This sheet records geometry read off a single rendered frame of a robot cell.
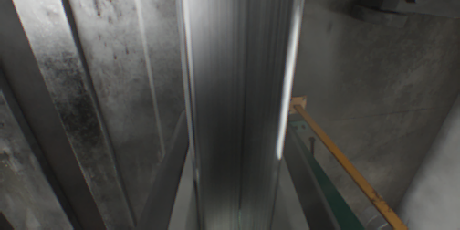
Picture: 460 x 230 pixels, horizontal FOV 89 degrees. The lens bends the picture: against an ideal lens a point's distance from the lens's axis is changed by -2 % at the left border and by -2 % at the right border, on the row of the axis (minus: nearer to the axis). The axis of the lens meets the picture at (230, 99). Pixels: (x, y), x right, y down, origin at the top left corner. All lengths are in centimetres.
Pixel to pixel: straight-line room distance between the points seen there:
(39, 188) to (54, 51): 17
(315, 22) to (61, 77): 101
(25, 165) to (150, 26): 20
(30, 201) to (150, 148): 15
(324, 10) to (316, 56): 20
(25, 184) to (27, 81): 12
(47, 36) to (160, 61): 9
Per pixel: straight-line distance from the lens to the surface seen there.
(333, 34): 120
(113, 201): 35
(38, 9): 24
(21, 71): 29
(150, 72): 25
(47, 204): 37
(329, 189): 102
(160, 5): 23
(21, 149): 32
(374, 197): 91
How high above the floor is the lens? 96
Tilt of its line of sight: 58 degrees down
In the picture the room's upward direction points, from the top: 158 degrees clockwise
